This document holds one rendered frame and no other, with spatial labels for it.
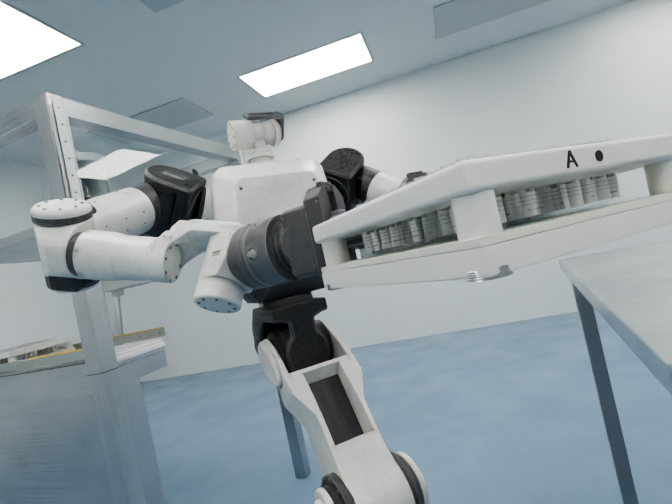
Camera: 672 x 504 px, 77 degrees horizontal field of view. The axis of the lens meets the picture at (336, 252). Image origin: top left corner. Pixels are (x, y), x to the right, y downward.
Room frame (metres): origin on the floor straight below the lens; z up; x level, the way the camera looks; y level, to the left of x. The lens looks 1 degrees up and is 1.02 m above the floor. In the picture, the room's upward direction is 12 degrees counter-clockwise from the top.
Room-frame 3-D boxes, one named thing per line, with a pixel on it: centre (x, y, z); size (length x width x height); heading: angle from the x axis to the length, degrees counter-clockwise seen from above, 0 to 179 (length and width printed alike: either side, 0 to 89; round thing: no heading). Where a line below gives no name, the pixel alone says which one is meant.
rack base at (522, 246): (0.41, -0.14, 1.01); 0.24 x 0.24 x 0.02; 25
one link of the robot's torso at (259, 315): (1.06, 0.16, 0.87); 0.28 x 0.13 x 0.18; 25
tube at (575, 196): (0.35, -0.20, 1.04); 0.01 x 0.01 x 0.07
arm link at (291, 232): (0.53, 0.04, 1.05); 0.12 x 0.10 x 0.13; 57
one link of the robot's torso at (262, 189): (1.03, 0.15, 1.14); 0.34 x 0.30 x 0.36; 115
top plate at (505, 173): (0.41, -0.14, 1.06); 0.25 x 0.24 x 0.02; 25
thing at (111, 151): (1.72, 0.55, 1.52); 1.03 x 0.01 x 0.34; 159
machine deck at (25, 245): (1.55, 1.02, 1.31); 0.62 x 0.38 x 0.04; 69
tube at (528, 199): (0.32, -0.15, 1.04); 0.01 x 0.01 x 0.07
